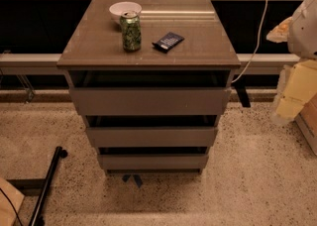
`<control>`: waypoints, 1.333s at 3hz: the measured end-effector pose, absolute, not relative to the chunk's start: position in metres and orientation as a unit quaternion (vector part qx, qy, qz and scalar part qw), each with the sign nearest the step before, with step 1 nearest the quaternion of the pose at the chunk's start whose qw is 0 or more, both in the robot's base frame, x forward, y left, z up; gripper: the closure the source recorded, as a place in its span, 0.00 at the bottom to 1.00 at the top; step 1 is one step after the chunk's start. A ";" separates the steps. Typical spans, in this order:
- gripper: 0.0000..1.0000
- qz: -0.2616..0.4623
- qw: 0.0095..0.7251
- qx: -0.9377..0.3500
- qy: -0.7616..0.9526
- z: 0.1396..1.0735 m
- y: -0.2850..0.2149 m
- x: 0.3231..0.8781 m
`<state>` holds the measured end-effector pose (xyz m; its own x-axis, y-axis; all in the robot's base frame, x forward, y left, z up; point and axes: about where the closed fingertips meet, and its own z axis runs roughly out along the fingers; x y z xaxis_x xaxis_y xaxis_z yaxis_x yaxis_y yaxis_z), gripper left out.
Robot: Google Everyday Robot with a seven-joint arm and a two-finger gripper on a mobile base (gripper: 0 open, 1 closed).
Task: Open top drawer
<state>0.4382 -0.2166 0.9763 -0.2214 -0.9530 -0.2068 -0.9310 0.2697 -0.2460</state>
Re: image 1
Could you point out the grey drawer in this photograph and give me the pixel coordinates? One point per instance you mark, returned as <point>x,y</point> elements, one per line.
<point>147,102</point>
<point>152,137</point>
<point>152,162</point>

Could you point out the green soda can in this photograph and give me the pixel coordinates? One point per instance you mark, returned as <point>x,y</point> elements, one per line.
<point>131,31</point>

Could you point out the grey drawer cabinet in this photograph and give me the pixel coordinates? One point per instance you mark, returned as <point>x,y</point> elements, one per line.
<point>94,58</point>

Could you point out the wooden board bottom left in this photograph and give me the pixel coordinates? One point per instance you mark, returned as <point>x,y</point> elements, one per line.
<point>11,200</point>

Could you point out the black metal stand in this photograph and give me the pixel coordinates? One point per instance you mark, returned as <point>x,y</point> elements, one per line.
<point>40,187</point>

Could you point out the grey top drawer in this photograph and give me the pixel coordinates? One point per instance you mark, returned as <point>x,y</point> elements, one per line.
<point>147,102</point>

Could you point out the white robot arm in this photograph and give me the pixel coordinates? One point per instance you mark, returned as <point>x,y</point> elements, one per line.
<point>299,31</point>

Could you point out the grey middle drawer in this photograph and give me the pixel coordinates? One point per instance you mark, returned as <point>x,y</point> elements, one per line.
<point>152,137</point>

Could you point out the grey bottom drawer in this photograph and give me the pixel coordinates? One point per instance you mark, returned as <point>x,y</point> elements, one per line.
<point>152,162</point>

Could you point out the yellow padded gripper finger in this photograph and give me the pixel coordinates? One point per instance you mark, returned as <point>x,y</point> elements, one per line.
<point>297,85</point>

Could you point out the white bowl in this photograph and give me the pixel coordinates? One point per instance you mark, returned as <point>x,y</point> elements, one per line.
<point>117,9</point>

